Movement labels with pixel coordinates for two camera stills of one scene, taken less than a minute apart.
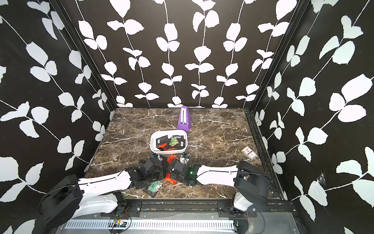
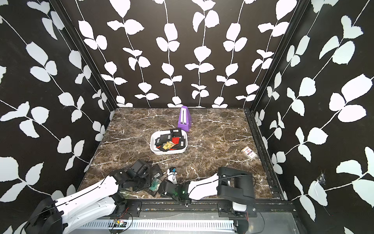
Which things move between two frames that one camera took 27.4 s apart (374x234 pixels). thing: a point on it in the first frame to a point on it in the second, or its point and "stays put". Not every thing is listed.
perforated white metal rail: x=150 y=224 stays put
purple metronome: x=185 y=121 stays put
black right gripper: x=173 y=177 to x=159 y=187
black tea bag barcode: x=181 y=142 to x=176 y=132
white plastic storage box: x=158 y=133 stays put
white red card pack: x=250 y=154 stays put
